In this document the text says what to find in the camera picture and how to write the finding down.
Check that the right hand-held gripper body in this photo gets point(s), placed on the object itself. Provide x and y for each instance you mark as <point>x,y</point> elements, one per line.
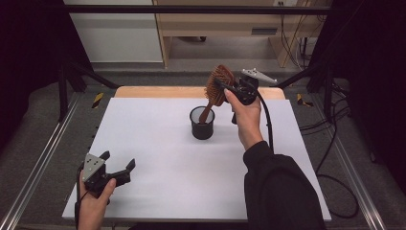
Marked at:
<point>247,89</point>

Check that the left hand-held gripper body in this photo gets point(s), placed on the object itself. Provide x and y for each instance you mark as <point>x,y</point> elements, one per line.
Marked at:
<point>94,175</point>

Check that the brown wooden paddle hairbrush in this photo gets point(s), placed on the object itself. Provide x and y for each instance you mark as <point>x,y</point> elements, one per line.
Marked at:
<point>220,84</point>

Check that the black mesh pen cup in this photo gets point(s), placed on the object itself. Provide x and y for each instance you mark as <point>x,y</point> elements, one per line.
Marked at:
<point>202,129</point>

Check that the person's right hand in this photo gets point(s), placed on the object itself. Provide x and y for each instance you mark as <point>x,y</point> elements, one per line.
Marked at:
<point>247,121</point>

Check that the person's left hand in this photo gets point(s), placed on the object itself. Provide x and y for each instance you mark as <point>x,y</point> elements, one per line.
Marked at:
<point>94,207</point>

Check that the white board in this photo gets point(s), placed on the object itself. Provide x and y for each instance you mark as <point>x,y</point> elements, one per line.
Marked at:
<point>178,179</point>

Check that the black yellow striped tape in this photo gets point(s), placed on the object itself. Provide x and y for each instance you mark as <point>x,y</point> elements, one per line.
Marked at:
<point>301,100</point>
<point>97,100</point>

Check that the light wooden desk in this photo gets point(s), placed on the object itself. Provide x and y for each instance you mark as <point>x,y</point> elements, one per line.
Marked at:
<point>220,24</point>

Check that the light wooden table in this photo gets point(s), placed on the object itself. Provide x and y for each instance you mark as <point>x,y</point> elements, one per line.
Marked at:
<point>159,92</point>

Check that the black metal stand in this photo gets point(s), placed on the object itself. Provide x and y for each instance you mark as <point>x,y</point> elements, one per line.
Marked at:
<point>328,92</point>
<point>63,92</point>

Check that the white cabinet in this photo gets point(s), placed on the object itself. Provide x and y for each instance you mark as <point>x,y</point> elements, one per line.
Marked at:
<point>118,38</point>

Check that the black curtain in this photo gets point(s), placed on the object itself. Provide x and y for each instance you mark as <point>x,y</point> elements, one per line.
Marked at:
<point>376,64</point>
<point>25,48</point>

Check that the aluminium floor rail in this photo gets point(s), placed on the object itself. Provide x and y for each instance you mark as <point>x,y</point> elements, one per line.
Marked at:
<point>38,166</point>
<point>346,161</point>

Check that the black horizontal frame bar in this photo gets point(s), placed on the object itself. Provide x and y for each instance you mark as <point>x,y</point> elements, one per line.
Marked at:
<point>191,9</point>

